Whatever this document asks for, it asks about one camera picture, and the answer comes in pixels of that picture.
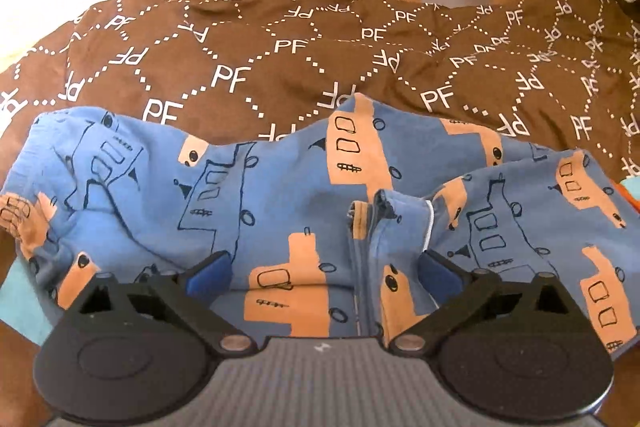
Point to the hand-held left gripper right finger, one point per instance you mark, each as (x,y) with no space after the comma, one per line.
(436,279)

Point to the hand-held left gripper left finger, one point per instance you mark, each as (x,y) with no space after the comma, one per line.
(210,279)

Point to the blue pants with orange print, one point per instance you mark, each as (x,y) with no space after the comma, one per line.
(280,207)

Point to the brown patterned blanket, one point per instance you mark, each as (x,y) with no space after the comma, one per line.
(300,37)

